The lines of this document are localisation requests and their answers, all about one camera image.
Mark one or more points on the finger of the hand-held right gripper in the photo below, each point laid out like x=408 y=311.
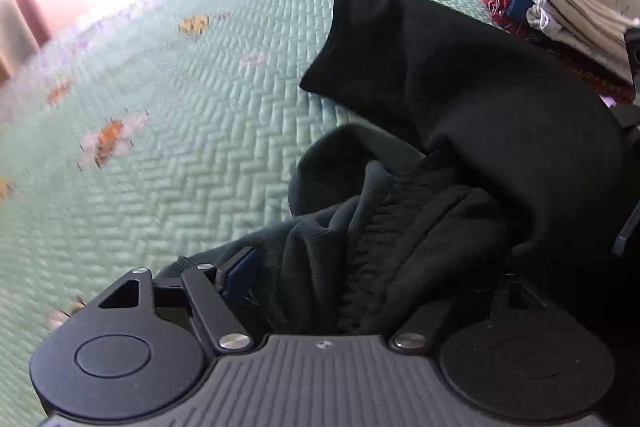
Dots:
x=631 y=234

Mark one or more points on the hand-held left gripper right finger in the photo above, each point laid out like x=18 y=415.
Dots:
x=425 y=324

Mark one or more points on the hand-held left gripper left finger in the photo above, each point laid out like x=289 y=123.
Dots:
x=240 y=272

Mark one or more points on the black pants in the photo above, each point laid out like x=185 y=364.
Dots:
x=475 y=132

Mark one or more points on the striped folded cloth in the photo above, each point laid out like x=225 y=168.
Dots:
x=565 y=2

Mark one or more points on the red and blue cloth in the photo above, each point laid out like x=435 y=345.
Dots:
x=505 y=7

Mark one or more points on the green quilted bee bedspread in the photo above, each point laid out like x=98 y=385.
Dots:
x=175 y=132

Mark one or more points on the pink curtain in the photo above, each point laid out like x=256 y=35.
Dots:
x=20 y=22

